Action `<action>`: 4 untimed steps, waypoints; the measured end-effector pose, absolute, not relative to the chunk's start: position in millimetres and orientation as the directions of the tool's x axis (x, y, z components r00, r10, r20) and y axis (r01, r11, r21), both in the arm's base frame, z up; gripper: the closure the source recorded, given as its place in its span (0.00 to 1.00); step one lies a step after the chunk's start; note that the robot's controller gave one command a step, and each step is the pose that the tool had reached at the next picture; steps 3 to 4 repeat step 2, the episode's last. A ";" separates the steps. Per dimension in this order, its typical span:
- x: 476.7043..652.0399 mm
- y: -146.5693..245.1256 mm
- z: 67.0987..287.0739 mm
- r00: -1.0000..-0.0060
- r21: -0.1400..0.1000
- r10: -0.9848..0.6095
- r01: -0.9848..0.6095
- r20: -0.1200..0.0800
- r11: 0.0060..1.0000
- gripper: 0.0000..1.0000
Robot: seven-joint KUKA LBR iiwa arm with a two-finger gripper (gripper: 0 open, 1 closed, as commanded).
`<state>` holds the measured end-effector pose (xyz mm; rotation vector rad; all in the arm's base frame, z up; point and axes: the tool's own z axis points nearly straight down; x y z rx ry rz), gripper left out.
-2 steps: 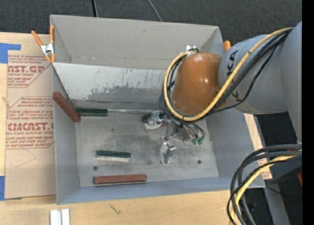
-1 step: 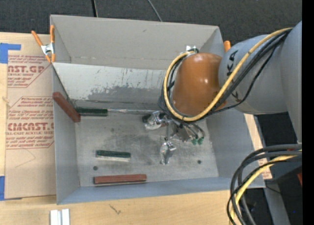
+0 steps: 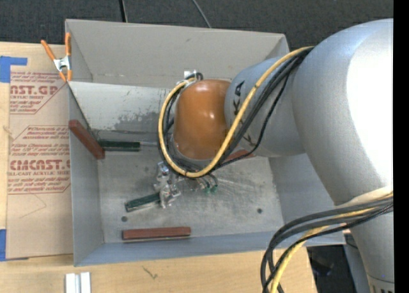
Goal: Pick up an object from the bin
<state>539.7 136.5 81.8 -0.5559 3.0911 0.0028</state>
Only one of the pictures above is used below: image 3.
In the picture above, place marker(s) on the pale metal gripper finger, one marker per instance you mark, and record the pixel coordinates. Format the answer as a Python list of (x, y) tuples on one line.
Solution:
[(168, 198), (158, 186)]

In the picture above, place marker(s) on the dark green block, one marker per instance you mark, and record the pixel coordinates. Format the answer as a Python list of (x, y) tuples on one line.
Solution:
[(140, 202), (119, 146)]

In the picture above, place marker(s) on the red-brown flat block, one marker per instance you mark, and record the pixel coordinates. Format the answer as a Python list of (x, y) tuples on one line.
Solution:
[(87, 139), (156, 233), (239, 155)]

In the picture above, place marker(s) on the grey metal bin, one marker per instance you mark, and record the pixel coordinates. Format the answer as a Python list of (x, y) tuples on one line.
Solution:
[(223, 215)]

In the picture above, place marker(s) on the brown cardboard board, red print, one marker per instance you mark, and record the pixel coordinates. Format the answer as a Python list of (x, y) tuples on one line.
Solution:
[(38, 215)]

